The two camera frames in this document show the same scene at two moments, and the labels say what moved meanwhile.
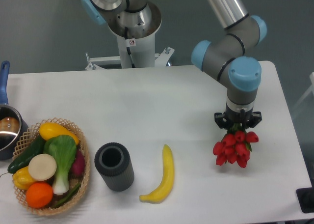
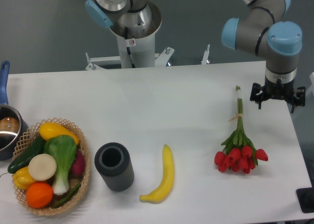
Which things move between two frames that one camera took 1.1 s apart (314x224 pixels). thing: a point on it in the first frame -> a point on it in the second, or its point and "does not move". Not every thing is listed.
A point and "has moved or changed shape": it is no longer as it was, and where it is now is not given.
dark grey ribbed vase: x=113 y=162 does not move
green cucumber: x=35 y=148 does not move
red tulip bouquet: x=234 y=146 has moved or changed shape
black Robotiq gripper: x=231 y=117 -> x=279 y=90
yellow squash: x=49 y=129 does not move
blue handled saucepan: x=13 y=128 does not move
